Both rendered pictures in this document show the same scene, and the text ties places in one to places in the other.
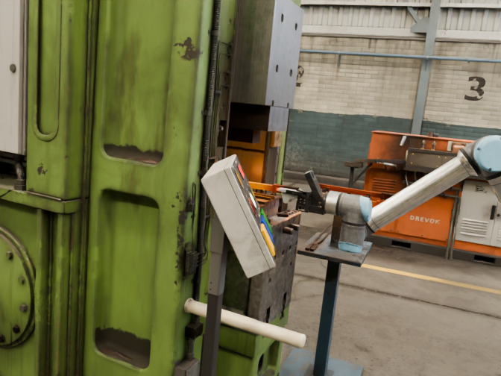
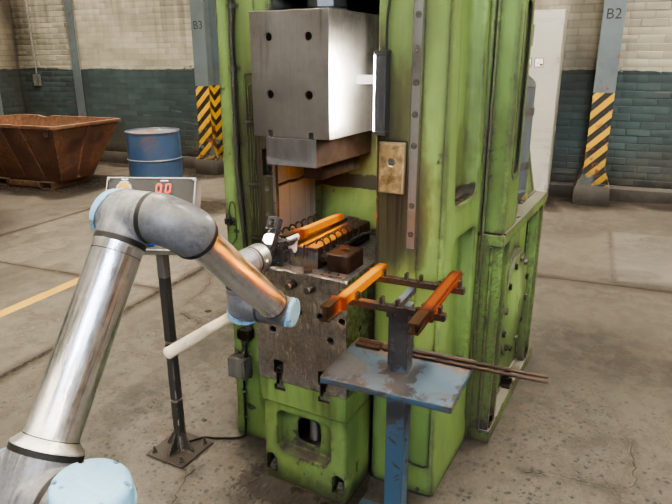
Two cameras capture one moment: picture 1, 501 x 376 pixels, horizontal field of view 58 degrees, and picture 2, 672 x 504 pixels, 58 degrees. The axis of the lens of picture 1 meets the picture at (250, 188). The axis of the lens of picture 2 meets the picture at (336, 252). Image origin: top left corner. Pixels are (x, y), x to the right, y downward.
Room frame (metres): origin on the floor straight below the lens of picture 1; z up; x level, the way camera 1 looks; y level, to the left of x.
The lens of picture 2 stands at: (2.10, -2.10, 1.62)
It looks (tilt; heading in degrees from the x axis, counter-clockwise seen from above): 18 degrees down; 94
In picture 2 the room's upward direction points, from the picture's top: straight up
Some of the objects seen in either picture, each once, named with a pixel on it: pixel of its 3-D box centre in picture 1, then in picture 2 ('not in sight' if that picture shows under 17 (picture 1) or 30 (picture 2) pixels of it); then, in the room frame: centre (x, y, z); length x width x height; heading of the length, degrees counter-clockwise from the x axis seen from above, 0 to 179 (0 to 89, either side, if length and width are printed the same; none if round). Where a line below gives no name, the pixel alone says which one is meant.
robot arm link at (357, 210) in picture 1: (354, 207); (240, 267); (1.69, -0.40, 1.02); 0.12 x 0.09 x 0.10; 66
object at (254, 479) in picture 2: not in sight; (292, 484); (1.78, -0.13, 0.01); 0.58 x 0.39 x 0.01; 155
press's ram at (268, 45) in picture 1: (242, 54); (331, 74); (1.93, 0.09, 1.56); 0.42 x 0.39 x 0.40; 65
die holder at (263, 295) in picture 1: (223, 254); (336, 304); (1.95, 0.09, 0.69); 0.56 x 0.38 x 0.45; 65
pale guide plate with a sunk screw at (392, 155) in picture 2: (276, 128); (392, 167); (2.15, -0.10, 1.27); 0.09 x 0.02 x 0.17; 155
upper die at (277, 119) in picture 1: (232, 114); (321, 144); (1.89, 0.11, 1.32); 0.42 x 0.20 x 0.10; 65
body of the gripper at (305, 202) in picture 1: (312, 201); (272, 253); (1.76, -0.25, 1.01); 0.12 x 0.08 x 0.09; 66
